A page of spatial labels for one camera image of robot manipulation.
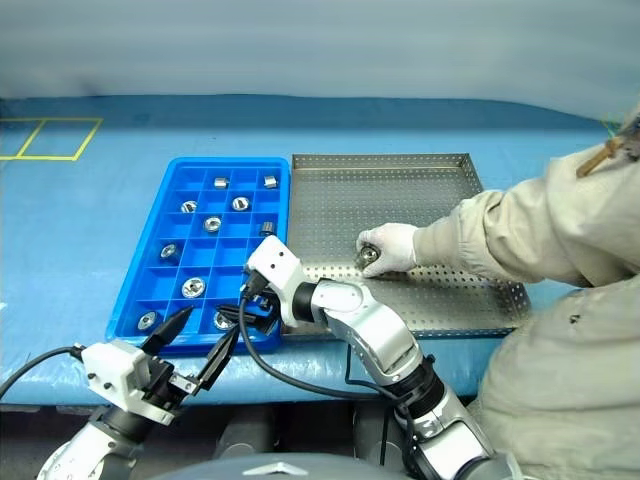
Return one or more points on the perforated steel tray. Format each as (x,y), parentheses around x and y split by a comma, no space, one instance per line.
(380,200)

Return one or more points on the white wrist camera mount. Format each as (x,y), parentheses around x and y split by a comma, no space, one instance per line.
(112,370)
(277,265)

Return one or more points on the beige sleeved forearm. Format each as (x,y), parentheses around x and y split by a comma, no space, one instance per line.
(525,225)

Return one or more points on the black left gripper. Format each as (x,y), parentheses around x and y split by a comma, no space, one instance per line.
(162,382)

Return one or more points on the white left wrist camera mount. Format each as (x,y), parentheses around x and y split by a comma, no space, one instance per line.
(112,370)

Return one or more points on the white gloved hand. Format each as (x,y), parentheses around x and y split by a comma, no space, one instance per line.
(395,245)

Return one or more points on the dark grey rounded housing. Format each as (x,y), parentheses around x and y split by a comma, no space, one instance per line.
(247,437)

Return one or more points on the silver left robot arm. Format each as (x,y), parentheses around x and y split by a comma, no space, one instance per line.
(85,450)

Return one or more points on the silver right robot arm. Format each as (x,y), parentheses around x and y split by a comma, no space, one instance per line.
(380,330)

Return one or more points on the person in beige workwear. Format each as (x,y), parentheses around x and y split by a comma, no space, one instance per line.
(575,375)

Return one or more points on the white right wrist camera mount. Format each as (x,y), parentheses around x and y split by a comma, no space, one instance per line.
(277,265)

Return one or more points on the blue compartment tray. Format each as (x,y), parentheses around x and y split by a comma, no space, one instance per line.
(150,280)

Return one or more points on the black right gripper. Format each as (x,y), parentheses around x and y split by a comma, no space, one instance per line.
(267,306)

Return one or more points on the grey robot torso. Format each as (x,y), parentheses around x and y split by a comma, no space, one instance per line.
(280,470)

